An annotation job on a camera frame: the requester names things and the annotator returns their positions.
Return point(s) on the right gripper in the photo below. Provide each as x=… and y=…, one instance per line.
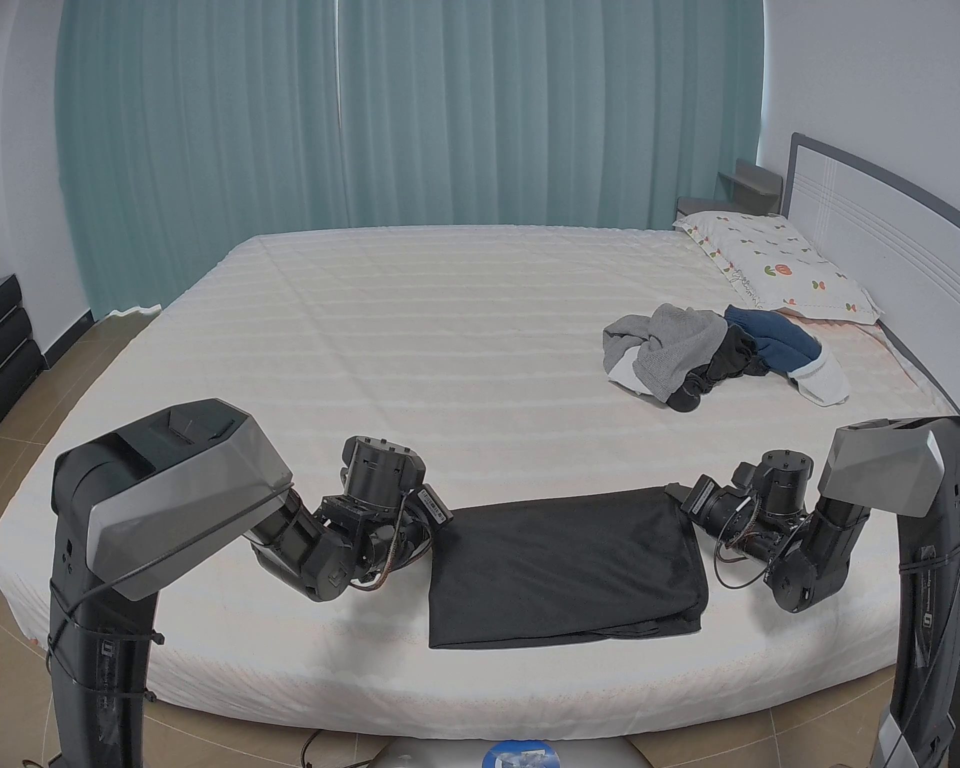
x=716, y=506

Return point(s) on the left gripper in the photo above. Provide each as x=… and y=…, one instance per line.
x=420, y=532

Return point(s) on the black T-shirt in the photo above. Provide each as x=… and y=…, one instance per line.
x=562, y=562

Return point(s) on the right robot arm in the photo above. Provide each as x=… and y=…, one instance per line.
x=892, y=465

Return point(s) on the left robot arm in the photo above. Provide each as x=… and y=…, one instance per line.
x=172, y=480

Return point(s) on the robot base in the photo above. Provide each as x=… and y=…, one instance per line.
x=450, y=756

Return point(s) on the black garment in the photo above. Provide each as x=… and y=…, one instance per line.
x=731, y=360

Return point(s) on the white garment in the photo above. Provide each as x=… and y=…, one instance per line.
x=825, y=382

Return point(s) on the grey garment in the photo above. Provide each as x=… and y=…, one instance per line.
x=675, y=345

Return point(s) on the dark blue garment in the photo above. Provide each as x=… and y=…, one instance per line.
x=776, y=337

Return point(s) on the bed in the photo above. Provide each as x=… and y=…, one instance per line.
x=412, y=337

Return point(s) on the white printed pillow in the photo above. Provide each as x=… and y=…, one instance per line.
x=772, y=259

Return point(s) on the grey bedside table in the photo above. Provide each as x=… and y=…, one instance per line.
x=750, y=184

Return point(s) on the blue-green curtain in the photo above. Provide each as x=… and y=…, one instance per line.
x=540, y=105
x=202, y=135

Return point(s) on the black chest of drawers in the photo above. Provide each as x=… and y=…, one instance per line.
x=15, y=345

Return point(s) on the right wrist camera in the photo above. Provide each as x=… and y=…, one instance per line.
x=746, y=475

